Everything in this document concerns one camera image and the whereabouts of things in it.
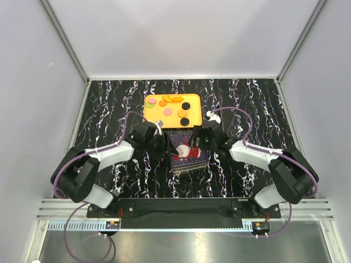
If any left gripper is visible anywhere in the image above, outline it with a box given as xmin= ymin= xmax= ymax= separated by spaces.
xmin=145 ymin=132 xmax=178 ymax=159

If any gold box lid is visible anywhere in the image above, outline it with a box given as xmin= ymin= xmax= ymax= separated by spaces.
xmin=167 ymin=129 xmax=210 ymax=160

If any clear cookie box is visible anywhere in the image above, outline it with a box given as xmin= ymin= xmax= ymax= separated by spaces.
xmin=169 ymin=156 xmax=208 ymax=174

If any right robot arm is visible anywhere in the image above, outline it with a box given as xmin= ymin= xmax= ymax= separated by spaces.
xmin=190 ymin=121 xmax=319 ymax=217

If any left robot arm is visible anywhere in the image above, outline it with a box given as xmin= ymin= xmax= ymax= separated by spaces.
xmin=50 ymin=121 xmax=192 ymax=217

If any black round cookie lower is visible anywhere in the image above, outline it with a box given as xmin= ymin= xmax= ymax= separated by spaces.
xmin=180 ymin=117 xmax=190 ymax=126

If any black round cookie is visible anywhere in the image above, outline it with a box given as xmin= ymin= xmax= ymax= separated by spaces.
xmin=180 ymin=117 xmax=190 ymax=126
xmin=182 ymin=102 xmax=190 ymax=110

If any orange round cookie right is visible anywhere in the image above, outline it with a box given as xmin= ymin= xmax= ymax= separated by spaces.
xmin=178 ymin=110 xmax=187 ymax=118

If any orange plastic tray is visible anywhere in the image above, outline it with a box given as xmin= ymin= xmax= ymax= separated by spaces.
xmin=143 ymin=94 xmax=202 ymax=129

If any pink round cookie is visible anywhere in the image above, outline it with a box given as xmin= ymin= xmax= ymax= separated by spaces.
xmin=163 ymin=108 xmax=172 ymax=116

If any black round cookie upper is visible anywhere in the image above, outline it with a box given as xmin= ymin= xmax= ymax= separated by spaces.
xmin=182 ymin=102 xmax=190 ymax=110

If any small orange flower cookie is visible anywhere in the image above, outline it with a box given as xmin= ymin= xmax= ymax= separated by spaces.
xmin=159 ymin=101 xmax=167 ymax=107

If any orange leaf cookie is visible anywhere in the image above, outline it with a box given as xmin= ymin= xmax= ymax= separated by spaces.
xmin=171 ymin=96 xmax=184 ymax=103

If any orange fish cookie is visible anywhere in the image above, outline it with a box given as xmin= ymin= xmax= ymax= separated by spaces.
xmin=162 ymin=95 xmax=172 ymax=102

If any pink green cookie upper left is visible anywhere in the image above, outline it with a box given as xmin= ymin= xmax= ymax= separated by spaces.
xmin=146 ymin=98 xmax=157 ymax=108

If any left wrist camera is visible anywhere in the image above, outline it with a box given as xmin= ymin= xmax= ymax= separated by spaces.
xmin=154 ymin=120 xmax=163 ymax=135

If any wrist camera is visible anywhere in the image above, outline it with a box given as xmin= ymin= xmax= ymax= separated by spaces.
xmin=205 ymin=111 xmax=221 ymax=128
xmin=154 ymin=120 xmax=163 ymax=135

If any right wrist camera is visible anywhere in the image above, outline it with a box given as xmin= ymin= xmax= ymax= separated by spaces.
xmin=205 ymin=111 xmax=221 ymax=128

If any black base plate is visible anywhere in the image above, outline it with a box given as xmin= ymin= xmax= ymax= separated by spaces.
xmin=87 ymin=197 xmax=281 ymax=230

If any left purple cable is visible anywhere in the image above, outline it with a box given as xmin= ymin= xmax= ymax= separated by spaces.
xmin=52 ymin=111 xmax=146 ymax=263

